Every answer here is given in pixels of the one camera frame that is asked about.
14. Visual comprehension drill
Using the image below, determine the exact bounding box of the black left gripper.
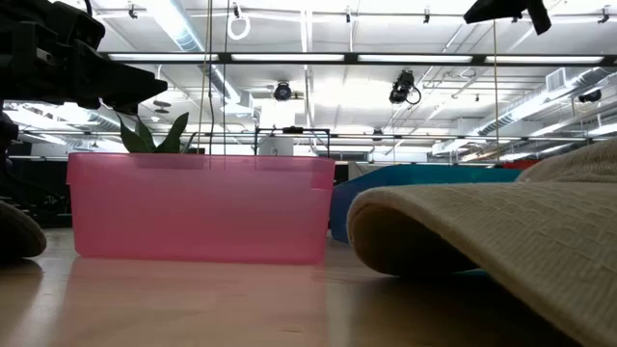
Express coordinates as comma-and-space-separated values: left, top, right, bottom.
0, 0, 169, 116

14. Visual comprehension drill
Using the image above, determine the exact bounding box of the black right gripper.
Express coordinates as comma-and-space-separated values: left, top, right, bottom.
463, 0, 553, 36

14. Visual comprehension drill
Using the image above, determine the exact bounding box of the dark grey knitted cap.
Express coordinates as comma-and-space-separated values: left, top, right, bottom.
0, 200, 48, 261

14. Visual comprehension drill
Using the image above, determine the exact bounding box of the beige knitted cap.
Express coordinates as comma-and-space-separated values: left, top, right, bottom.
346, 138, 617, 347

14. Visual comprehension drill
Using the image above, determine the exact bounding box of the green plant in white pot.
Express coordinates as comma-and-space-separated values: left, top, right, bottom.
118, 111, 192, 155

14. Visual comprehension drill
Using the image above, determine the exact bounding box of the white air vent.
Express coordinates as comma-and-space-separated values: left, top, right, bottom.
546, 67, 568, 93

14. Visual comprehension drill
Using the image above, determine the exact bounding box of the translucent pink plastic bin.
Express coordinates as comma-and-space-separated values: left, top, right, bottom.
66, 152, 336, 265

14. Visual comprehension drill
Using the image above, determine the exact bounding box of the red container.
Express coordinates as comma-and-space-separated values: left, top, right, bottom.
502, 159, 542, 171

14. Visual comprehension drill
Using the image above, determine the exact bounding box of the white cylinder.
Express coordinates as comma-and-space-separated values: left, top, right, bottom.
257, 137, 294, 156

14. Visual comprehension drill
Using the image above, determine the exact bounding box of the blue plastic bin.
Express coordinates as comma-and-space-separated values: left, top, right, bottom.
330, 163, 524, 245

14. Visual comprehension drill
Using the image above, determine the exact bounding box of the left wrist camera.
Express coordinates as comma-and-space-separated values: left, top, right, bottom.
50, 0, 106, 49

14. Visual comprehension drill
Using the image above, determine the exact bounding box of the thin hanging cord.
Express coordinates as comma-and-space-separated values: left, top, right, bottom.
492, 18, 498, 168

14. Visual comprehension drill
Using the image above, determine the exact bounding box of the white hanging ring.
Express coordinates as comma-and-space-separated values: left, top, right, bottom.
227, 13, 252, 41

